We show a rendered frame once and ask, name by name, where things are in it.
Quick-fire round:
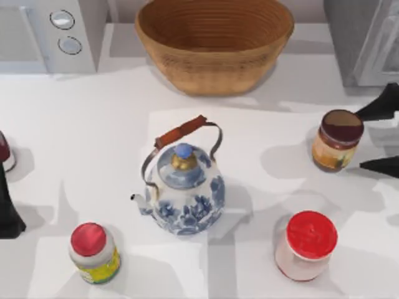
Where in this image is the brown jar dark red lid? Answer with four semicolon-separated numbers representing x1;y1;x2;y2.
312;109;365;173

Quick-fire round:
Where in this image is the white jar red lid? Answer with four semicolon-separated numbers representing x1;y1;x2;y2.
274;210;339;282

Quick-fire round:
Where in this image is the woven brown basket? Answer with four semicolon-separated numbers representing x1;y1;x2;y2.
134;0;296;97

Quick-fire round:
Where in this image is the blue and white kettle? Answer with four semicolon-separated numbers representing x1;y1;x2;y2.
130;114;226;237

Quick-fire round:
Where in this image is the pale microwave oven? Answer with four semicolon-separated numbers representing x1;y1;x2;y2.
0;0;109;75

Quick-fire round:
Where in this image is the yellow label jar red lid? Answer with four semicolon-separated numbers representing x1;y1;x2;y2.
69;222;122;285

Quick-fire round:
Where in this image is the small microwave knob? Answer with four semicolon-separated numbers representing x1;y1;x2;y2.
57;35;84;57

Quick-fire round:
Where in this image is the large microwave knob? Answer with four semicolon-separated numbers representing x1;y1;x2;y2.
49;9;76;31

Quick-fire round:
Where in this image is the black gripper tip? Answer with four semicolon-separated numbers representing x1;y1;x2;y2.
0;161;27;240

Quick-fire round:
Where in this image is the dark red and white jar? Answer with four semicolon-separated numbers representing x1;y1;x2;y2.
0;130;17;173

